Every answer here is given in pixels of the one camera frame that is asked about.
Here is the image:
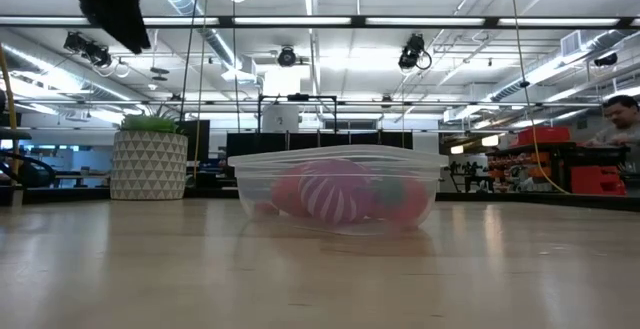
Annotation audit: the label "black partition wall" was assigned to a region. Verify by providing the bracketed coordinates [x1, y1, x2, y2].
[226, 129, 415, 159]

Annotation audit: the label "red stacked crates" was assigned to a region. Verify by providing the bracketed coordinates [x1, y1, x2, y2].
[569, 165, 627, 196]

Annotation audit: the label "black overhead frame beam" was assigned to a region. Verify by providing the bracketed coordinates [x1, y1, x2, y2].
[0, 15, 640, 30]

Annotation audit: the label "red crate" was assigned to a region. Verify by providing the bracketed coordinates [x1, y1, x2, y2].
[517, 126, 571, 146]

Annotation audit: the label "black shelf table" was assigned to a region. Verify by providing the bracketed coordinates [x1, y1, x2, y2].
[487, 141, 631, 195]

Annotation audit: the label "dark hanging cable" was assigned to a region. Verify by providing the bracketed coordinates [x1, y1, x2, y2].
[177, 0, 202, 121]

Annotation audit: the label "person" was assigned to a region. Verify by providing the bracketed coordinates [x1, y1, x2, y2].
[582, 94, 640, 148]

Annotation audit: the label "thin hanging cord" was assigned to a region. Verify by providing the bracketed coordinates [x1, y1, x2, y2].
[192, 0, 210, 180]

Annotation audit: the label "silver ventilation duct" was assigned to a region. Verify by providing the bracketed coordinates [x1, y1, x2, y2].
[152, 0, 257, 83]

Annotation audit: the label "yellow hanging cable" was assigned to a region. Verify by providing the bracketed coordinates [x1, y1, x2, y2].
[508, 0, 571, 194]

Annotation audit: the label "black monitor panel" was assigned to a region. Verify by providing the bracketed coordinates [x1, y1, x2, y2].
[177, 119, 211, 163]

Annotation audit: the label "round black ceiling camera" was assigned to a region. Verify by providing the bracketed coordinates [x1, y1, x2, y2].
[277, 45, 298, 68]

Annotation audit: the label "green artificial plant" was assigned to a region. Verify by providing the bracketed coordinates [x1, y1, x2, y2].
[119, 106, 182, 135]

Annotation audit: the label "clear plastic tupperware container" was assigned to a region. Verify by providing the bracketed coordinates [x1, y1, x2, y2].
[227, 143, 450, 236]

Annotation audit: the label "black ceiling camera with cable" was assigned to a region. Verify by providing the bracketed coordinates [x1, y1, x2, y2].
[398, 32, 434, 73]

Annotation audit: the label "red tomato with green stem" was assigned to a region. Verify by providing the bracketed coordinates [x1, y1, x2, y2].
[372, 174, 431, 228]

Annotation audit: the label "black chair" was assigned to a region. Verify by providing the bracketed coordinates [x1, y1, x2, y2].
[0, 148, 57, 190]

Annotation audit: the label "large red round fruit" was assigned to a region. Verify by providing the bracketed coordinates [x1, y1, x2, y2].
[271, 163, 311, 219]

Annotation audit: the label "black ceiling camera cluster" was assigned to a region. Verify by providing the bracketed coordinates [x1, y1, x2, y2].
[63, 31, 114, 69]

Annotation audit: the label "magenta white striped ball vegetable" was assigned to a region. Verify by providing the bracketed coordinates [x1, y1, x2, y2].
[298, 158, 374, 226]

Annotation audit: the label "small black machines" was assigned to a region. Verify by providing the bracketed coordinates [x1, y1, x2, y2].
[447, 160, 497, 194]

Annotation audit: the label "black metal frame stand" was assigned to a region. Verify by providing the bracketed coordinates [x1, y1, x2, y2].
[257, 92, 338, 135]

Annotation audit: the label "white triangle pattern planter pot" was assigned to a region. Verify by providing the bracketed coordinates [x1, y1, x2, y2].
[110, 129, 189, 201]

